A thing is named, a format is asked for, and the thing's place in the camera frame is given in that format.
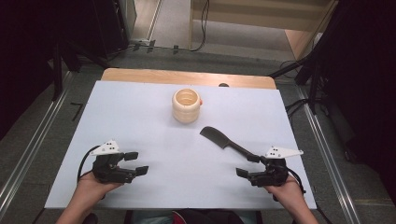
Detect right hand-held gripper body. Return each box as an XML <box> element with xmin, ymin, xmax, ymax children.
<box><xmin>247</xmin><ymin>146</ymin><xmax>304</xmax><ymax>188</ymax></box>

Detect person's right hand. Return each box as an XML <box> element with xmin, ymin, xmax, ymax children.
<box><xmin>263</xmin><ymin>175</ymin><xmax>305</xmax><ymax>203</ymax></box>

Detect wooden table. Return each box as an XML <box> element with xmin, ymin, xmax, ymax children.
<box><xmin>100</xmin><ymin>67</ymin><xmax>277</xmax><ymax>91</ymax></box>

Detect black cabinet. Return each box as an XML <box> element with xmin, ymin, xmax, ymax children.
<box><xmin>92</xmin><ymin>0</ymin><xmax>129</xmax><ymax>59</ymax></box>

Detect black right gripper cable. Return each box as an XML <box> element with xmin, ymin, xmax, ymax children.
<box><xmin>287</xmin><ymin>167</ymin><xmax>308</xmax><ymax>196</ymax></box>

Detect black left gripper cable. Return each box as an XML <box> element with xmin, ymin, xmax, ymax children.
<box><xmin>77</xmin><ymin>145</ymin><xmax>101</xmax><ymax>185</ymax></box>

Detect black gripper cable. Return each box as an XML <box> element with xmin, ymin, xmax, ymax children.
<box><xmin>77</xmin><ymin>145</ymin><xmax>101</xmax><ymax>185</ymax></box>
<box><xmin>287</xmin><ymin>167</ymin><xmax>308</xmax><ymax>196</ymax></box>

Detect black floor cables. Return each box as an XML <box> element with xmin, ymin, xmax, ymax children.
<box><xmin>284</xmin><ymin>98</ymin><xmax>313</xmax><ymax>119</ymax></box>

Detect metal floor rail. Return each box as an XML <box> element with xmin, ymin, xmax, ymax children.
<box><xmin>294</xmin><ymin>86</ymin><xmax>362</xmax><ymax>224</ymax></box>
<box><xmin>0</xmin><ymin>70</ymin><xmax>77</xmax><ymax>217</ymax></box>

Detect person's left hand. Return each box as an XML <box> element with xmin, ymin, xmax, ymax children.
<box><xmin>76</xmin><ymin>171</ymin><xmax>124</xmax><ymax>202</ymax></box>

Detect black stand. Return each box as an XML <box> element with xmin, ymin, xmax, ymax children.
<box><xmin>268</xmin><ymin>52</ymin><xmax>326</xmax><ymax>116</ymax></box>
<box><xmin>46</xmin><ymin>36</ymin><xmax>110</xmax><ymax>102</ymax></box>

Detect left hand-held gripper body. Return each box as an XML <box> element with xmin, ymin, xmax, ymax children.
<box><xmin>89</xmin><ymin>139</ymin><xmax>138</xmax><ymax>185</ymax></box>

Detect black hanging cable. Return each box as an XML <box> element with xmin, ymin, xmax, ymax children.
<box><xmin>189</xmin><ymin>0</ymin><xmax>210</xmax><ymax>53</ymax></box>

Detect white board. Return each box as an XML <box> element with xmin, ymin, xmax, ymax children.
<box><xmin>44</xmin><ymin>80</ymin><xmax>318</xmax><ymax>210</ymax></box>

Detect cream ribbed cup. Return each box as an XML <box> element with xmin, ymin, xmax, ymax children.
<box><xmin>171</xmin><ymin>88</ymin><xmax>204</xmax><ymax>125</ymax></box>

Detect black comb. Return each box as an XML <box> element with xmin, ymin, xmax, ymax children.
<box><xmin>199</xmin><ymin>125</ymin><xmax>256</xmax><ymax>161</ymax></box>

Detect light wooden furniture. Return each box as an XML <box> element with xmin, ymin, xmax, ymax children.
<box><xmin>189</xmin><ymin>0</ymin><xmax>340</xmax><ymax>61</ymax></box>

